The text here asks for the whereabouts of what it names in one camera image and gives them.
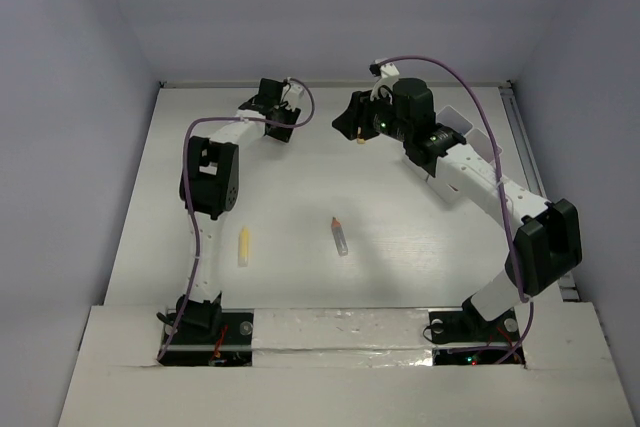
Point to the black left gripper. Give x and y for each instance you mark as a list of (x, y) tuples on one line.
[(273, 110)]

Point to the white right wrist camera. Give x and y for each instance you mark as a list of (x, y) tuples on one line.
[(386, 74)]

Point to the white divided organizer tray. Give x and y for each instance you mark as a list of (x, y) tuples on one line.
[(472, 169)]

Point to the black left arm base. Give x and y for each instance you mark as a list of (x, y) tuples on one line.
[(207, 336)]

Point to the yellow highlighter pen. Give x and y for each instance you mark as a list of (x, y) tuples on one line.
[(243, 247)]

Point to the grey orange-tip marker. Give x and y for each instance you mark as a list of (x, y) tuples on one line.
[(339, 237)]

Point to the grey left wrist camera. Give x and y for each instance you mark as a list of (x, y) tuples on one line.
[(292, 94)]

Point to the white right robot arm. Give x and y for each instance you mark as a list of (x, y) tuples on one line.
[(545, 235)]

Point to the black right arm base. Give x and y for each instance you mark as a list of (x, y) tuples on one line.
[(463, 337)]

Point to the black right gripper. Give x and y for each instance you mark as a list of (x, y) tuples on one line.
[(358, 114)]

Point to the aluminium rail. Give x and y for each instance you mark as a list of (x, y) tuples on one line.
[(566, 283)]

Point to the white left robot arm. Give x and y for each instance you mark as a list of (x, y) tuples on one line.
[(209, 188)]

